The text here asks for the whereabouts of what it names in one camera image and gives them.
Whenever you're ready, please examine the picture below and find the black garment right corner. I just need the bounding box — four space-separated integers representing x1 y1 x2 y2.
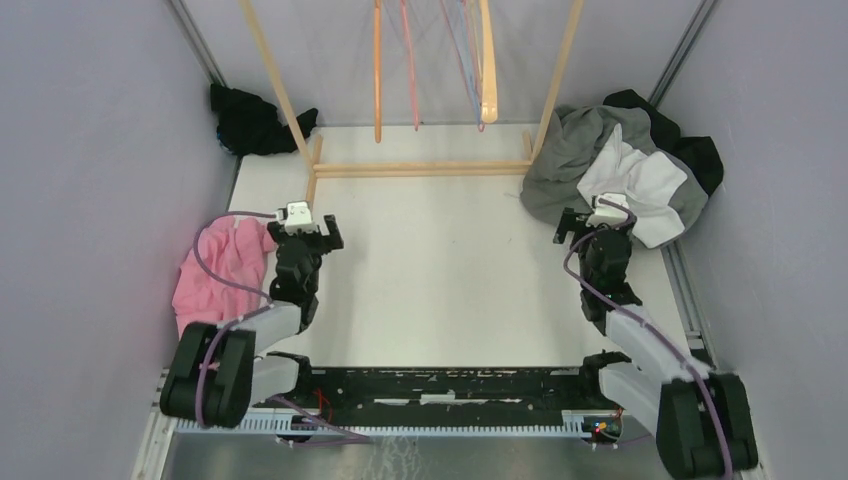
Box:
603 89 725 197

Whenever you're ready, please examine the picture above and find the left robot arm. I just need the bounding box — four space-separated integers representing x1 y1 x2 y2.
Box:
158 202 344 428

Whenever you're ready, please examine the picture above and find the white skirt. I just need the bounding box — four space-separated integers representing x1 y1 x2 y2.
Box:
577 124 687 248

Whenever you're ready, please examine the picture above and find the white cable duct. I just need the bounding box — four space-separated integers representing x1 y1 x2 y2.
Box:
173 409 614 439

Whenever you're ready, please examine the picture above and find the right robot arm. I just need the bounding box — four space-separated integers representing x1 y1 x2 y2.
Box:
554 201 760 479

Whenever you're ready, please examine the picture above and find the grey garment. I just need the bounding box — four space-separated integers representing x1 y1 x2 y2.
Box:
520 106 708 239

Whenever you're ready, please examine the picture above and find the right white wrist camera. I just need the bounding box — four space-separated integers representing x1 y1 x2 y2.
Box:
587 193 630 227

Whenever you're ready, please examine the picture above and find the wooden clothes rack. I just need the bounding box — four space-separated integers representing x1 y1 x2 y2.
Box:
237 1 585 202

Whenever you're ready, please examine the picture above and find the pink wire hanger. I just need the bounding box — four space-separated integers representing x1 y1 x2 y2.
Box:
399 0 420 131

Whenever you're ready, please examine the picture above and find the blue wire hanger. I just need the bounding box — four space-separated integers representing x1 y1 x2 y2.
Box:
452 1 482 124

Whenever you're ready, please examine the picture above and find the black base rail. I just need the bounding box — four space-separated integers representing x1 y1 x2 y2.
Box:
257 367 620 427

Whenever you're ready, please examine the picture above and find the black garment corner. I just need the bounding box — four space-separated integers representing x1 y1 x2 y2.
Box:
603 89 725 197
209 83 298 157

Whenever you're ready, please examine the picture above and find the wooden hanger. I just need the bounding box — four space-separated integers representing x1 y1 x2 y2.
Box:
479 0 498 124

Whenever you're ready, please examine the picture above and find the black garment left corner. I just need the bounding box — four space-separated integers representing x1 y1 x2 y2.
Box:
209 83 298 157

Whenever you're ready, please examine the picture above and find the orange plastic hanger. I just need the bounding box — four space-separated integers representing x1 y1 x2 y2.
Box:
373 0 383 144

